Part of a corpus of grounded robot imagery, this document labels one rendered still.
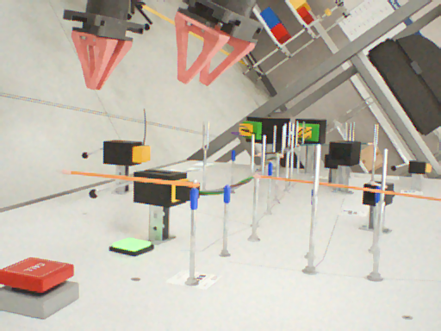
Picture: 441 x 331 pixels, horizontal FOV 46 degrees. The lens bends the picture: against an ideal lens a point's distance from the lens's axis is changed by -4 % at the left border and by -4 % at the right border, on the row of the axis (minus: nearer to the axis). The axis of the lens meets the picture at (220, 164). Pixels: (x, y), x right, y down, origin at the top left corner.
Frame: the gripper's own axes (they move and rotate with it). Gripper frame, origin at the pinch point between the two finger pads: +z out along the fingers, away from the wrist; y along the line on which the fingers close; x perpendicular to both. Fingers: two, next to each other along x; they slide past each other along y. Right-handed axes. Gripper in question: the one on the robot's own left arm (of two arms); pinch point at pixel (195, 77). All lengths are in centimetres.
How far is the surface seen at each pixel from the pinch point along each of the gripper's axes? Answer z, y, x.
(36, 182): 100, 116, 114
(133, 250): 20.2, -7.3, -5.5
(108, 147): 24.5, 23.1, 23.0
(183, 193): 13.2, -1.2, -5.6
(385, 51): -15, 102, 1
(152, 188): 14.7, -1.7, -1.7
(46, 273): 16.2, -25.4, -7.7
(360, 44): -13, 94, 6
